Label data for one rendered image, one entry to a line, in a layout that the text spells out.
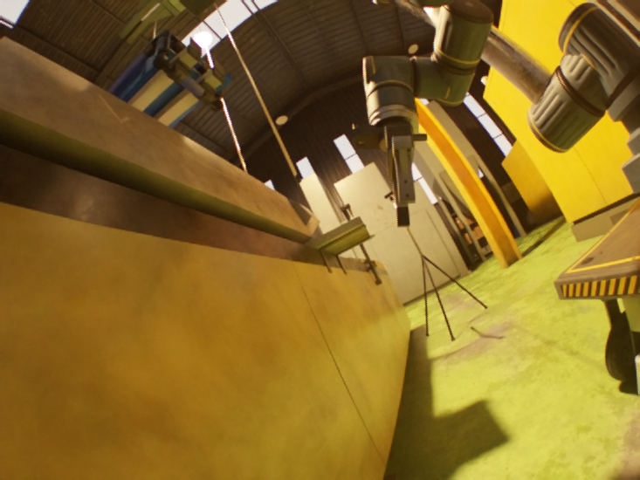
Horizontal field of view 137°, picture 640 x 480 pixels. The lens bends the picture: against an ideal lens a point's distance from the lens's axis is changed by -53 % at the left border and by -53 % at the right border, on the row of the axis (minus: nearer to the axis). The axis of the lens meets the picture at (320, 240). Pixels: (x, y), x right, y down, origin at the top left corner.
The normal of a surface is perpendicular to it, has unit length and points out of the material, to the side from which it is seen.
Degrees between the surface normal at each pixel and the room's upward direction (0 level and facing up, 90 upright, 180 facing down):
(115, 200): 90
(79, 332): 90
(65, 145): 170
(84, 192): 90
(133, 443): 87
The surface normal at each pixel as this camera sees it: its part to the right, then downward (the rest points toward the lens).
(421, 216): -0.34, -0.15
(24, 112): 0.77, -0.61
